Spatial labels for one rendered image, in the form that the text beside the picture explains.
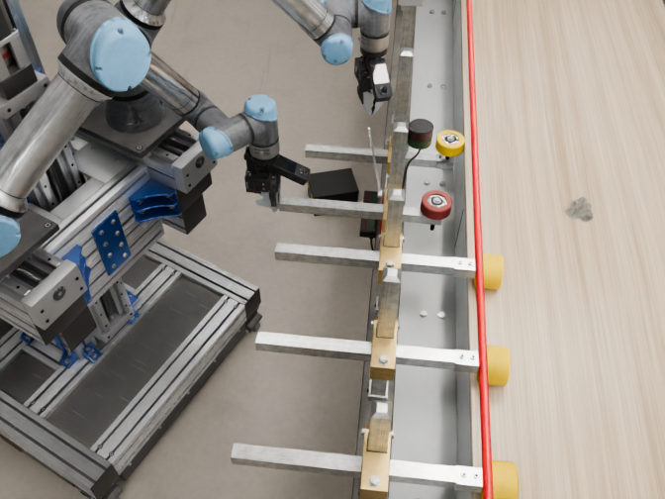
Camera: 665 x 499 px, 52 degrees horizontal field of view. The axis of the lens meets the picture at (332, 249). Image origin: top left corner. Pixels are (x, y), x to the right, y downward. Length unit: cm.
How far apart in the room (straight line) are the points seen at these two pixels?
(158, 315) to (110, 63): 131
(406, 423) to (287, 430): 76
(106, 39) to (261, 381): 152
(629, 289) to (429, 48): 147
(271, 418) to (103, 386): 57
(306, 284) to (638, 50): 145
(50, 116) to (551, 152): 130
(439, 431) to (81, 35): 117
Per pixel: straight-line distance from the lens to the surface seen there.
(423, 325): 188
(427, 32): 296
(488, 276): 157
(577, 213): 184
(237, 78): 376
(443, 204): 178
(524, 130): 206
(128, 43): 130
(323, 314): 264
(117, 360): 239
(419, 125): 168
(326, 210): 182
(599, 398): 154
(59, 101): 134
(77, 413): 233
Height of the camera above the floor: 217
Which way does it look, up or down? 50 degrees down
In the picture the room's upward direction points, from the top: 1 degrees clockwise
